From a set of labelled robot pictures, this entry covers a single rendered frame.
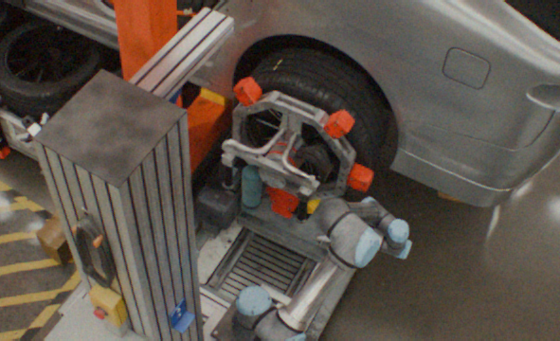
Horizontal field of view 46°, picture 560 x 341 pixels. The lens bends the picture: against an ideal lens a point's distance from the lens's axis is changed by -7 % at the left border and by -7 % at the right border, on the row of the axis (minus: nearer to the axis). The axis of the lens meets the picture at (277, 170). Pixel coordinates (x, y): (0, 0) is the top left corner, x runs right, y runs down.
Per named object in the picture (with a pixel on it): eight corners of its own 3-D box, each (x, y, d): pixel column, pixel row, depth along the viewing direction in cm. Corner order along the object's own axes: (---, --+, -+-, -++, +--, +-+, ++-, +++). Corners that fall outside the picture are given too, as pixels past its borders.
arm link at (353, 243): (262, 328, 243) (357, 210, 230) (292, 357, 237) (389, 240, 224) (245, 332, 233) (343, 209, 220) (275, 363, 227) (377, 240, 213)
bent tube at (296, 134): (333, 152, 283) (335, 134, 275) (311, 185, 272) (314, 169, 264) (293, 134, 287) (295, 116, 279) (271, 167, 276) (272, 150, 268)
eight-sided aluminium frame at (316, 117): (344, 206, 316) (363, 127, 273) (338, 216, 312) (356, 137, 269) (238, 157, 329) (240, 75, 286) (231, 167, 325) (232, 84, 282)
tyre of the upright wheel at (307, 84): (399, 79, 280) (256, 26, 298) (378, 116, 267) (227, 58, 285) (378, 178, 332) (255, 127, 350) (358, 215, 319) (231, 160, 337)
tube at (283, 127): (288, 132, 288) (290, 115, 279) (265, 165, 277) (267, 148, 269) (250, 116, 292) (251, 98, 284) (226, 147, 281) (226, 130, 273)
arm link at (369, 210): (298, 216, 227) (358, 214, 270) (321, 238, 223) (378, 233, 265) (318, 188, 224) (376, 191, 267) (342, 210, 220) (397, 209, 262)
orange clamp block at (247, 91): (263, 92, 288) (251, 76, 285) (255, 104, 284) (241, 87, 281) (253, 96, 294) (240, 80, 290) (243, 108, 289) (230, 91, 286)
